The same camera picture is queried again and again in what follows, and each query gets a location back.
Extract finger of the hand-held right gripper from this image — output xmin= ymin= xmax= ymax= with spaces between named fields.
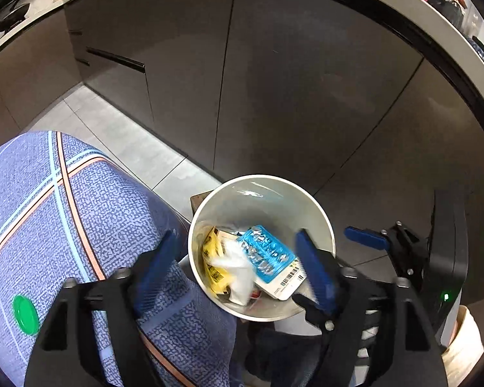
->
xmin=344 ymin=221 xmax=428 ymax=289

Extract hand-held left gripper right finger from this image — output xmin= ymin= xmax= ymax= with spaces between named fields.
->
xmin=292 ymin=228 xmax=448 ymax=387

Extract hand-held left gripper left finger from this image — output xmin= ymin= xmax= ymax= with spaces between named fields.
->
xmin=24 ymin=229 xmax=182 ymax=387

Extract blue blister pack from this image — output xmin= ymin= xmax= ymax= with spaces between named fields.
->
xmin=237 ymin=223 xmax=307 ymax=301

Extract yellow snack packet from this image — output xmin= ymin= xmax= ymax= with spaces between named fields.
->
xmin=202 ymin=227 xmax=232 ymax=297

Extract white plastic bag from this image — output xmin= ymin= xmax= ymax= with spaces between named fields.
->
xmin=210 ymin=240 xmax=259 ymax=305

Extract white round trash bin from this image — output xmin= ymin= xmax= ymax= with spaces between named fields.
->
xmin=187 ymin=174 xmax=336 ymax=323

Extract person's beige trousers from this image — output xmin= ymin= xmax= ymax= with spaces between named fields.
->
xmin=439 ymin=305 xmax=484 ymax=380

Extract dark blue cloth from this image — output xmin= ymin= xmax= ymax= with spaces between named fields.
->
xmin=234 ymin=318 xmax=329 ymax=387

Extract green plastic lid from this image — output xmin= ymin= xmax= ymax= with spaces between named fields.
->
xmin=12 ymin=294 xmax=40 ymax=336

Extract grey kitchen cabinet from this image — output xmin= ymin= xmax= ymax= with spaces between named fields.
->
xmin=0 ymin=0 xmax=484 ymax=331

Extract white kitchen countertop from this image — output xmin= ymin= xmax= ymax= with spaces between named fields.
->
xmin=0 ymin=0 xmax=484 ymax=138

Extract dark tied bag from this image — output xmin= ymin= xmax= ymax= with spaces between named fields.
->
xmin=443 ymin=0 xmax=467 ymax=30

